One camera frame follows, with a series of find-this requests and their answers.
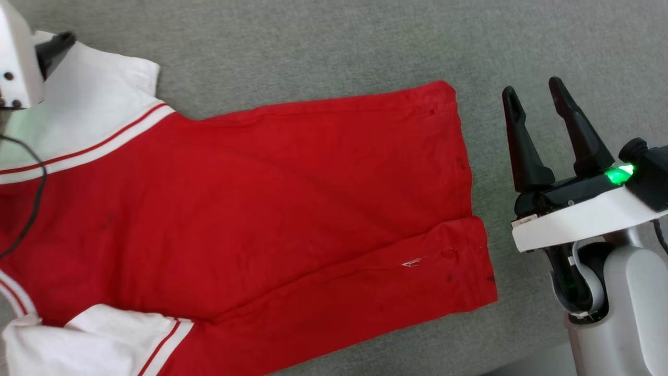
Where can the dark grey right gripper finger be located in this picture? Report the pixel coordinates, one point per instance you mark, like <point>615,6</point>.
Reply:
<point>584,141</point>
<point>524,151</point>

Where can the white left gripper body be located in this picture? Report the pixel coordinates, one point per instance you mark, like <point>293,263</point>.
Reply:
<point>15,62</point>

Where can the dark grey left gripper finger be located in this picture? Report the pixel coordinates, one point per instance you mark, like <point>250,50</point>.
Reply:
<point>52,49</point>

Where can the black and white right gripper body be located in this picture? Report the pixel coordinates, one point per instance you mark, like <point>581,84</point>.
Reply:
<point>574,216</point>

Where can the red and white shirt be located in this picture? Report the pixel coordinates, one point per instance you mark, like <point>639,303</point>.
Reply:
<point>261,209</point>

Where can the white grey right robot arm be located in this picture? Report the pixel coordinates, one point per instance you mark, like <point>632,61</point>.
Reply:
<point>621,308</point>

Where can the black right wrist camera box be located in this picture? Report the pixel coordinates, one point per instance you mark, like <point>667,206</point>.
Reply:
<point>652,172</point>

